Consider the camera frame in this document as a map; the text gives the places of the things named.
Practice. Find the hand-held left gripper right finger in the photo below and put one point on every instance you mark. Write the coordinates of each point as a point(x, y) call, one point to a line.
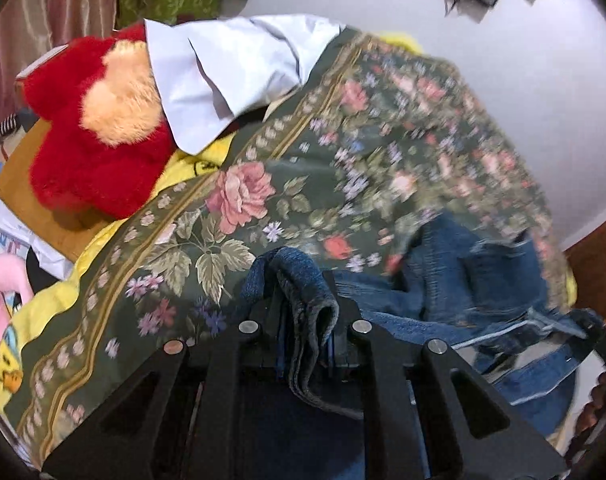
point(345, 340)

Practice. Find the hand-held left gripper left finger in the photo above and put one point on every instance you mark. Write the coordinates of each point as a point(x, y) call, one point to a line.
point(263, 345)

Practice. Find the blue denim jacket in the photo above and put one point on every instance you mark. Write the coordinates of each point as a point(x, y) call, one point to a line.
point(448, 280)

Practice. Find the green floral blanket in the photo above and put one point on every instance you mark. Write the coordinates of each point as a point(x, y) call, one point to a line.
point(303, 170)

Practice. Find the red plush toy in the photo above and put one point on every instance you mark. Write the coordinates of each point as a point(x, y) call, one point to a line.
point(93, 160)

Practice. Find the pink plush item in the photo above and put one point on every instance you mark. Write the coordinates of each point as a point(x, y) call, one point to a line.
point(3, 280)

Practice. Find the stack of magazines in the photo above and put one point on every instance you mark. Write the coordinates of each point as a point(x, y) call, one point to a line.
point(13, 240)

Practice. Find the light blue pillow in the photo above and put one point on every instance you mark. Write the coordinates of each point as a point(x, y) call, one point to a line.
point(223, 70)

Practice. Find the black white striped item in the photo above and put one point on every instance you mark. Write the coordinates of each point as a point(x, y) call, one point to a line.
point(3, 127)

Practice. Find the green patterned box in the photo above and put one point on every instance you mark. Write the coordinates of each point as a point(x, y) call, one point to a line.
point(173, 2)

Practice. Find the pink striped curtain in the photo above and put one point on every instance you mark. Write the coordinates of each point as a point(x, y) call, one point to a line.
point(43, 15)

